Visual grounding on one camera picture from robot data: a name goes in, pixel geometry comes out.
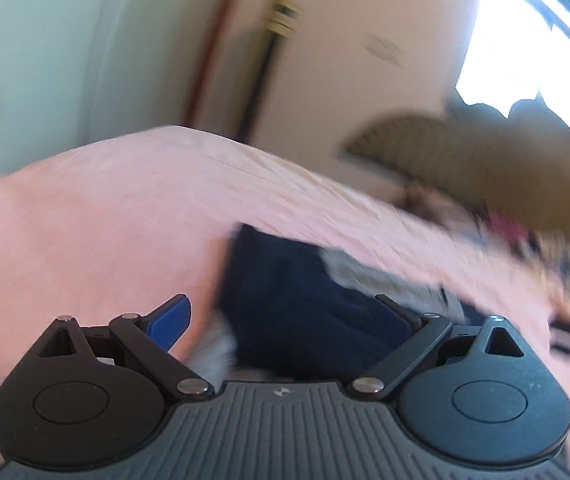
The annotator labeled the pink bed sheet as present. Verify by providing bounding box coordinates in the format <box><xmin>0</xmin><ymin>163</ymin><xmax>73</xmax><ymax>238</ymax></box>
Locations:
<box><xmin>0</xmin><ymin>125</ymin><xmax>570</xmax><ymax>480</ymax></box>

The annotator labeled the tan folded cloth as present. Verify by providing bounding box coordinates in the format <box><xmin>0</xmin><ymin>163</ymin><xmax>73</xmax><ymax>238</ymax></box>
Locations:
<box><xmin>399</xmin><ymin>182</ymin><xmax>486</xmax><ymax>226</ymax></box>

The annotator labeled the grey knit sweater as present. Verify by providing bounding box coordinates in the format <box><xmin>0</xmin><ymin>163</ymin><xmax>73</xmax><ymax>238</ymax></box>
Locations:
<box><xmin>185</xmin><ymin>247</ymin><xmax>460</xmax><ymax>386</ymax></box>

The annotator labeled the window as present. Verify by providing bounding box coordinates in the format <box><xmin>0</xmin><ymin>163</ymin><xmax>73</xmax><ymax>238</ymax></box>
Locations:
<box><xmin>455</xmin><ymin>0</ymin><xmax>570</xmax><ymax>142</ymax></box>

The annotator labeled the olive padded headboard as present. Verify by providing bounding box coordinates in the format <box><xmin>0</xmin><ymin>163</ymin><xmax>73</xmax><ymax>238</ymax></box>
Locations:
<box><xmin>340</xmin><ymin>112</ymin><xmax>570</xmax><ymax>253</ymax></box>

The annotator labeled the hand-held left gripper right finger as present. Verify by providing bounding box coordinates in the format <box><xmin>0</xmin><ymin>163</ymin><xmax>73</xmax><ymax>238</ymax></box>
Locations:
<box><xmin>352</xmin><ymin>294</ymin><xmax>528</xmax><ymax>403</ymax></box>

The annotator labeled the reddish wooden door frame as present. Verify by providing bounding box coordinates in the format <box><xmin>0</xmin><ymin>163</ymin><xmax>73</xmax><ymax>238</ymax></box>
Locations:
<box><xmin>184</xmin><ymin>0</ymin><xmax>248</xmax><ymax>128</ymax></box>

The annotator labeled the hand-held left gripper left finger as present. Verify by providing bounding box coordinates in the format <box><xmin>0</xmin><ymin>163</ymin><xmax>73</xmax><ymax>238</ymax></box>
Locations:
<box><xmin>39</xmin><ymin>294</ymin><xmax>215</xmax><ymax>402</ymax></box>

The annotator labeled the gold and black frame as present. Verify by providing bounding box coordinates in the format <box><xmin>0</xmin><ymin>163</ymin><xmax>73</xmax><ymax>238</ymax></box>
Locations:
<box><xmin>237</xmin><ymin>0</ymin><xmax>302</xmax><ymax>142</ymax></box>

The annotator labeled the magenta cloth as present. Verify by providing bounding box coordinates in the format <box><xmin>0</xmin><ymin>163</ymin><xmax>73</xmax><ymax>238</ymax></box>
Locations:
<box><xmin>484</xmin><ymin>211</ymin><xmax>532</xmax><ymax>242</ymax></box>

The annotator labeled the navy blue garment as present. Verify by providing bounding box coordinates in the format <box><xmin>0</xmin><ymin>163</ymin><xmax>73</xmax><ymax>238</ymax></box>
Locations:
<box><xmin>217</xmin><ymin>224</ymin><xmax>488</xmax><ymax>382</ymax></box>

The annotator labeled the white wall socket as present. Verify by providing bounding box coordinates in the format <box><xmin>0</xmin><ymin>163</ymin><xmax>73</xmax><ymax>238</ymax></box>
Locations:
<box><xmin>364</xmin><ymin>34</ymin><xmax>407</xmax><ymax>67</ymax></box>

